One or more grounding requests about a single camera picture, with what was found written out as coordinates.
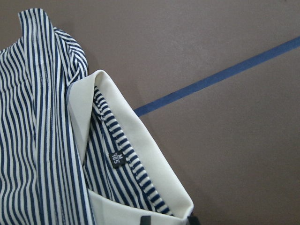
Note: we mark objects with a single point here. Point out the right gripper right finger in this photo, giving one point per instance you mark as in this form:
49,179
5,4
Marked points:
193,220

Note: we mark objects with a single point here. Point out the brown paper table cover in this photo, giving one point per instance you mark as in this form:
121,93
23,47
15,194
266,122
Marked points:
235,145

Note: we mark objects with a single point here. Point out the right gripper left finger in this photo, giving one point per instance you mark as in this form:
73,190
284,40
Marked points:
145,220

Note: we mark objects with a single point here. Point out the navy white striped polo shirt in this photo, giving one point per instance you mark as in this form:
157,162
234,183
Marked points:
72,150

